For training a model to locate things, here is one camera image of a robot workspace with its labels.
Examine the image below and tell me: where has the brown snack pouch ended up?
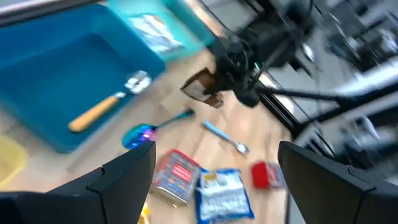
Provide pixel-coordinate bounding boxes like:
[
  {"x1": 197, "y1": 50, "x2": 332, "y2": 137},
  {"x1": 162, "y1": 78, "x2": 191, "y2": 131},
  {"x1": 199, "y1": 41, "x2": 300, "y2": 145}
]
[{"x1": 180, "y1": 67, "x2": 225, "y2": 109}]

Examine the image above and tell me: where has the yellow and silver ramen packet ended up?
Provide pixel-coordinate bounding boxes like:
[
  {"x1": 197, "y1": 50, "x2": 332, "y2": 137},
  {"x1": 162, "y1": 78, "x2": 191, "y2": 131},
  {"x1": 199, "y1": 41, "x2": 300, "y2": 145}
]
[{"x1": 138, "y1": 202, "x2": 153, "y2": 224}]

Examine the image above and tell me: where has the small red candy packet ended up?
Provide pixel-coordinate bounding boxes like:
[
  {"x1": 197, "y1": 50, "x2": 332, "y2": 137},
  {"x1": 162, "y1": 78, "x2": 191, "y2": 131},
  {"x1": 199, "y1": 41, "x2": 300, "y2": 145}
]
[{"x1": 149, "y1": 149, "x2": 202, "y2": 208}]

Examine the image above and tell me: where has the light-blue-handled metal spoon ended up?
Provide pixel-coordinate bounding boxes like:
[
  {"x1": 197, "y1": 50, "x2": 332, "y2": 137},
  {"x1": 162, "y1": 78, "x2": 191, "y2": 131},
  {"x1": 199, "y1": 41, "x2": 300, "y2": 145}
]
[{"x1": 201, "y1": 120, "x2": 250, "y2": 156}]

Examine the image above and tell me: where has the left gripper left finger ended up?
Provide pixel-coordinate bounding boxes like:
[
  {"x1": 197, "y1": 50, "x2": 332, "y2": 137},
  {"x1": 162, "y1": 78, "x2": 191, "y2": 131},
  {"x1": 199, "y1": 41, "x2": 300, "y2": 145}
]
[{"x1": 46, "y1": 141, "x2": 157, "y2": 224}]

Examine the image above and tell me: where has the blue plastic bin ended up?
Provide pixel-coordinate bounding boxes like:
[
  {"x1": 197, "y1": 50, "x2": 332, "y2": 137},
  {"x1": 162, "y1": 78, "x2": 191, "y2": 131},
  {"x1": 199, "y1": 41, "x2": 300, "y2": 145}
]
[{"x1": 0, "y1": 2, "x2": 167, "y2": 155}]

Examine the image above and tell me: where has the translucent green plastic bin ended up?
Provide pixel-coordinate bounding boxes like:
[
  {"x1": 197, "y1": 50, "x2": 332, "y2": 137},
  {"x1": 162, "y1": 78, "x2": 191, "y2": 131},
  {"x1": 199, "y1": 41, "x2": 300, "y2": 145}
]
[{"x1": 107, "y1": 0, "x2": 216, "y2": 63}]

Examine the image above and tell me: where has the blue ramen packet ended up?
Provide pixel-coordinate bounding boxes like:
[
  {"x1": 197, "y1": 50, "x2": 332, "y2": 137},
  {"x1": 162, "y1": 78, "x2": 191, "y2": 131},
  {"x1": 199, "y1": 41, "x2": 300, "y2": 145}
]
[{"x1": 195, "y1": 167, "x2": 256, "y2": 224}]

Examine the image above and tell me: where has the iridescent rainbow spoon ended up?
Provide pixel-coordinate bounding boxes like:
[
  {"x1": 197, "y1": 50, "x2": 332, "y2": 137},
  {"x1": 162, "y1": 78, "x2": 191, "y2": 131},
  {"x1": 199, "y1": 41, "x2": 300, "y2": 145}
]
[{"x1": 121, "y1": 108, "x2": 196, "y2": 151}]

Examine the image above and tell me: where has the red patterned spice tin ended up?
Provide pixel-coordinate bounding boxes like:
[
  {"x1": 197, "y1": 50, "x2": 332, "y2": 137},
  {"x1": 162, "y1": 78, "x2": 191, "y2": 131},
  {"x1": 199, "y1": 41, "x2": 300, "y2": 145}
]
[{"x1": 251, "y1": 160, "x2": 285, "y2": 190}]

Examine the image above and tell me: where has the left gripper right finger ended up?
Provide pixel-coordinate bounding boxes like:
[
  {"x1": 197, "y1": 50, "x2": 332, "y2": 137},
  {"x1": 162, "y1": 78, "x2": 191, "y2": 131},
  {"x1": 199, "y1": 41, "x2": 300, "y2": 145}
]
[{"x1": 277, "y1": 141, "x2": 398, "y2": 224}]

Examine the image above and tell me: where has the wooden-handled metal spoon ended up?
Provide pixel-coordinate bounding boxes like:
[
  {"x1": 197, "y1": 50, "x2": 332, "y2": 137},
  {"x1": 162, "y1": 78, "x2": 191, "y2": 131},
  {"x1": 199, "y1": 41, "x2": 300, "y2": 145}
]
[{"x1": 67, "y1": 70, "x2": 153, "y2": 134}]

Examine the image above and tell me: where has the yellow plastic bin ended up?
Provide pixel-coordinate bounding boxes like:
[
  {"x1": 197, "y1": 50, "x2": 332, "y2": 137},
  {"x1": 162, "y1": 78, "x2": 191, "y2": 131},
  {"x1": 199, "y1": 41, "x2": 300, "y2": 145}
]
[{"x1": 0, "y1": 134, "x2": 29, "y2": 191}]

